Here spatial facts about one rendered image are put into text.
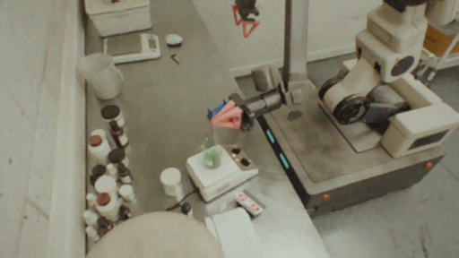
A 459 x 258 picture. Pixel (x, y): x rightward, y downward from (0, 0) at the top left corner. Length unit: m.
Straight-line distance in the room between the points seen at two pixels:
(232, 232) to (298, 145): 1.36
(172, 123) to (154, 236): 0.93
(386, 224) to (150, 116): 1.42
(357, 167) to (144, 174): 1.04
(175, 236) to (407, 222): 1.83
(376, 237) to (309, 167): 0.58
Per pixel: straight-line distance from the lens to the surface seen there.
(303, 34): 0.82
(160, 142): 1.07
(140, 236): 0.22
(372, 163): 1.63
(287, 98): 0.79
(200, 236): 0.21
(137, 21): 1.68
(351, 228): 1.82
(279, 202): 0.93
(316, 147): 1.59
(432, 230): 2.03
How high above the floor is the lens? 1.56
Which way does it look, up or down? 49 degrees down
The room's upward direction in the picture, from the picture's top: straight up
